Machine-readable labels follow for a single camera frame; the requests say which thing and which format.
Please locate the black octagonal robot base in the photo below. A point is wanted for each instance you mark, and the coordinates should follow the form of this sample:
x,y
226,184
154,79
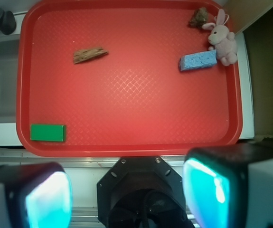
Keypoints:
x,y
142,192

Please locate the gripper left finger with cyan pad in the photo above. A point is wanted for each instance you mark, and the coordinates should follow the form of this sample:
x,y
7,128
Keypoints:
x,y
35,196

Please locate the brown rock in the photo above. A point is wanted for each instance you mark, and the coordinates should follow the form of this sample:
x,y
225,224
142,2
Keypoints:
x,y
199,18

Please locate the blue sponge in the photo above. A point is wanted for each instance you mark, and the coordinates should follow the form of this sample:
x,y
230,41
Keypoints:
x,y
198,60

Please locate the pink plush bunny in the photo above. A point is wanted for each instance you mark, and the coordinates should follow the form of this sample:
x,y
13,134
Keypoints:
x,y
221,39

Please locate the red plastic tray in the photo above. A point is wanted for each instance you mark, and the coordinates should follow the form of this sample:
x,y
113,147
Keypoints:
x,y
133,101

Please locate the cardboard box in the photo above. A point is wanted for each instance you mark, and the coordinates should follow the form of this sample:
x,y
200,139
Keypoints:
x,y
254,19

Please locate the green rectangular block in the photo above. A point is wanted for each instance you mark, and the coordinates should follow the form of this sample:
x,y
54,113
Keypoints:
x,y
48,132

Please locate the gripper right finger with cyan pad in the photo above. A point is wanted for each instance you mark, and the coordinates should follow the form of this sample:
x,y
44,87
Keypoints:
x,y
230,186

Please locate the brown wood chip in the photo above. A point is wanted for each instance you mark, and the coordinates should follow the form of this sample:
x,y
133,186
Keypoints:
x,y
83,55

